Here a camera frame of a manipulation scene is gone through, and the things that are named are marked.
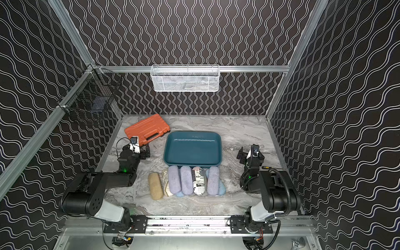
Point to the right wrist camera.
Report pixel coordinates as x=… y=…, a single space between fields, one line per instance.
x=254 y=151

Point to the teal plastic storage tray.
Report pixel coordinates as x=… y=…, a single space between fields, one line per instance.
x=194 y=149

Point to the light blue glasses case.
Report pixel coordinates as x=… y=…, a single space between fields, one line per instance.
x=222 y=188
x=179 y=194

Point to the orange plastic tool case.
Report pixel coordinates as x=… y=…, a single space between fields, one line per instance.
x=148 y=130

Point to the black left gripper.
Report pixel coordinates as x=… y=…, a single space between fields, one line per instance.
x=141 y=150

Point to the tan fabric glasses case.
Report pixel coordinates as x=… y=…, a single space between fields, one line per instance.
x=155 y=186

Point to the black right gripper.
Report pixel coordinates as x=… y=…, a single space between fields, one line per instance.
x=246 y=154

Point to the cream map print glasses case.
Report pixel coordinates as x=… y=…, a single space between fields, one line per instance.
x=165 y=182

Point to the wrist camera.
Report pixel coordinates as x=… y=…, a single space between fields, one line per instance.
x=134 y=145
x=254 y=151

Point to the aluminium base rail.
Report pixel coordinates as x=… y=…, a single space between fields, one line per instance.
x=152 y=225

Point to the newspaper print glasses case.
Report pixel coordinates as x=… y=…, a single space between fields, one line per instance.
x=199 y=181

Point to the black wire mesh basket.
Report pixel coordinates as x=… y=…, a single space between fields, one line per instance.
x=90 y=101

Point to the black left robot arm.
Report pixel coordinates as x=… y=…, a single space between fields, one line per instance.
x=85 y=195

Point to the white wire mesh basket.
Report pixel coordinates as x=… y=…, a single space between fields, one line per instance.
x=185 y=78

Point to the lavender fabric glasses case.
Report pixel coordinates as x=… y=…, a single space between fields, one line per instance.
x=174 y=179
x=186 y=180
x=213 y=181

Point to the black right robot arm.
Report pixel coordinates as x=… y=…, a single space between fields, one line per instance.
x=278 y=194

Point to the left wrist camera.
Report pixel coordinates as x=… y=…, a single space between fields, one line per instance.
x=134 y=145

